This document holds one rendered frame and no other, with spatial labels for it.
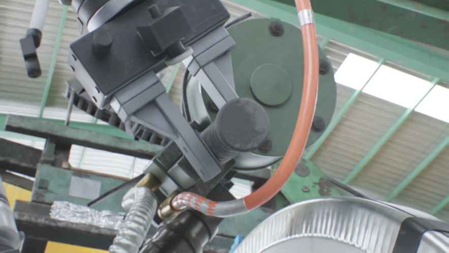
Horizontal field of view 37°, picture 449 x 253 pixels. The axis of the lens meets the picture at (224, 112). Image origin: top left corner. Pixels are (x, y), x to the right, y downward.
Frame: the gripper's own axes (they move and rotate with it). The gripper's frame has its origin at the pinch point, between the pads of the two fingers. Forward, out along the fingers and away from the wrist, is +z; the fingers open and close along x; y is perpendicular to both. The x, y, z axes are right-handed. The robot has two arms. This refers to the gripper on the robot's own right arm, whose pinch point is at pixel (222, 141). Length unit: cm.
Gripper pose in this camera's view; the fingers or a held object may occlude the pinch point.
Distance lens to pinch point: 57.0
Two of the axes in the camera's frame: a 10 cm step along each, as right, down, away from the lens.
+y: 2.5, -2.3, -9.4
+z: 5.8, 8.1, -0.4
